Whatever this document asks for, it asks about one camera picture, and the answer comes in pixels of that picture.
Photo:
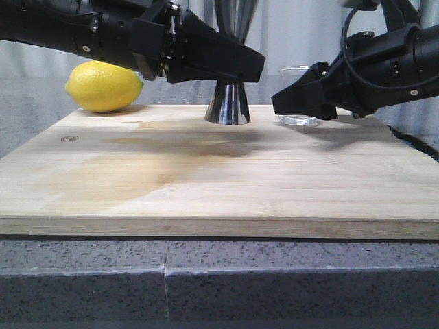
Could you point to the steel double jigger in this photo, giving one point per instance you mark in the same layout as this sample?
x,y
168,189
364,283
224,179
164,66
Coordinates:
x,y
229,105

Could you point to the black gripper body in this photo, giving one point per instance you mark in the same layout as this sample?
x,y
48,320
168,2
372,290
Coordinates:
x,y
131,34
374,72

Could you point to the clear glass beaker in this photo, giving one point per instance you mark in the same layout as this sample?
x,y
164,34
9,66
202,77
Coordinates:
x,y
296,120

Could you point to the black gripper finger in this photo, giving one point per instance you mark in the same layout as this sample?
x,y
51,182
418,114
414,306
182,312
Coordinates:
x,y
201,53
303,93

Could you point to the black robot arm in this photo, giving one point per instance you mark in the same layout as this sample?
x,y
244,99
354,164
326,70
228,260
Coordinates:
x,y
51,24
397,15

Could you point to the wooden cutting board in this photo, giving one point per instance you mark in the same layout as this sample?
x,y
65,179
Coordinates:
x,y
164,171

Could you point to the yellow lemon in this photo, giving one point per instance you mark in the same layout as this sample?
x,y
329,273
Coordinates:
x,y
101,87

